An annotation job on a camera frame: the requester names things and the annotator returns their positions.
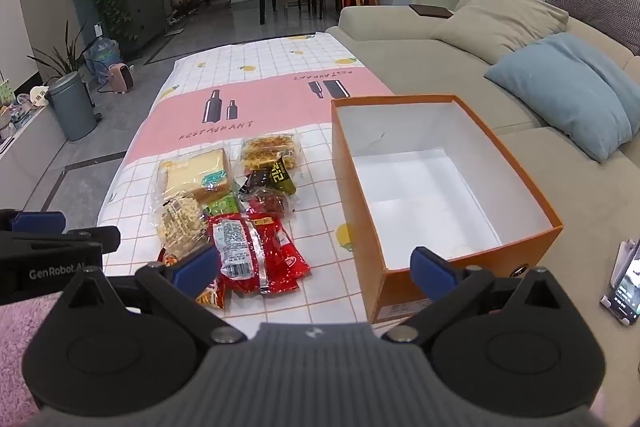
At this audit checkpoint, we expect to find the clear nut snack packet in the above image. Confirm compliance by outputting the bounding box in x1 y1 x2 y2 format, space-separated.
157 192 211 258

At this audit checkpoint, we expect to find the clear red date packet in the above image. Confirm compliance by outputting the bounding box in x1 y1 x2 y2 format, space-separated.
242 187 296 222

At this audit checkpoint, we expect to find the orange cardboard box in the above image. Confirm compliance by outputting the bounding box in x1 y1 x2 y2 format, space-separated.
331 94 564 324

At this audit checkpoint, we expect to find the white console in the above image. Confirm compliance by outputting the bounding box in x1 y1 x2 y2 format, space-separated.
0 104 68 218

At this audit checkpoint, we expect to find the dark drawer cabinet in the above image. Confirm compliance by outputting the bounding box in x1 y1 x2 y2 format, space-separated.
120 0 168 58

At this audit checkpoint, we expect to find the dark tray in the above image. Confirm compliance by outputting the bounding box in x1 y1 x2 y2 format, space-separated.
408 3 455 18

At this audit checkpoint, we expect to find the yellow waffle snack packet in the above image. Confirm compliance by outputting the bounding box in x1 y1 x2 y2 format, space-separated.
240 133 303 180

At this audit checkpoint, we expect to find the blue water jug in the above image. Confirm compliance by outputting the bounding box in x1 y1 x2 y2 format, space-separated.
87 38 121 82

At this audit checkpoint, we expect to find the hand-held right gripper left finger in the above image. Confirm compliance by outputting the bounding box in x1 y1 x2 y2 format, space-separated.
54 243 249 346

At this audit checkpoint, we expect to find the light green snack packet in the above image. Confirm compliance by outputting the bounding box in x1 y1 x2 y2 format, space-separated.
205 193 241 217

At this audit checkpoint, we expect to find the grey trash bin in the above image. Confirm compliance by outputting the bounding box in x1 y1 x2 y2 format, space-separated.
47 72 98 142

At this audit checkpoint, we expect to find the person's left forearm pink sleeve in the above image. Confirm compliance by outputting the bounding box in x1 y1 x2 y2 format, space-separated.
0 294 62 413

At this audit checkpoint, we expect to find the printed pink white tablecloth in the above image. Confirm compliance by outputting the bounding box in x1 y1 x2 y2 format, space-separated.
97 32 396 325

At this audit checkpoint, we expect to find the orange snack packet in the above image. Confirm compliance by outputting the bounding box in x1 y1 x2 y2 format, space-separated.
160 247 226 310

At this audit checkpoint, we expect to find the grey cushion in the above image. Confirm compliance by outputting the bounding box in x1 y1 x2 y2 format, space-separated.
544 0 640 58

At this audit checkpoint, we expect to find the pink heater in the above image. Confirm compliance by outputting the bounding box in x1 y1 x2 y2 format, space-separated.
109 63 135 94

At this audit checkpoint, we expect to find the sliced bread packet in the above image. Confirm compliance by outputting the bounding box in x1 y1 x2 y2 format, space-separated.
157 148 233 208

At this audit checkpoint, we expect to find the long leaf potted plant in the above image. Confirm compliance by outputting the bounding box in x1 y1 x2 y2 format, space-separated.
27 21 93 80

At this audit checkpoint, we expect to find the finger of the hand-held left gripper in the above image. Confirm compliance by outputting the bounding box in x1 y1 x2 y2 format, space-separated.
0 227 122 256
0 208 67 235

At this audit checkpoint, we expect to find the beige sofa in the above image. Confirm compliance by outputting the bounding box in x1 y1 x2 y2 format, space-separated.
325 0 640 427

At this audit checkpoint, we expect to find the beige cushion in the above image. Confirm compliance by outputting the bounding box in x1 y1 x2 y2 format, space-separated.
431 0 570 66

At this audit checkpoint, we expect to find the black yellow snack packet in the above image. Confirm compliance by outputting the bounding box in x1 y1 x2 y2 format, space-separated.
267 157 299 198

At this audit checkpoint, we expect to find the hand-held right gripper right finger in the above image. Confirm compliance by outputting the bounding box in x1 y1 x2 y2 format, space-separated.
382 246 577 345

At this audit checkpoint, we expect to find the blue pillow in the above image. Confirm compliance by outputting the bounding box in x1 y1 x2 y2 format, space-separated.
484 32 636 164

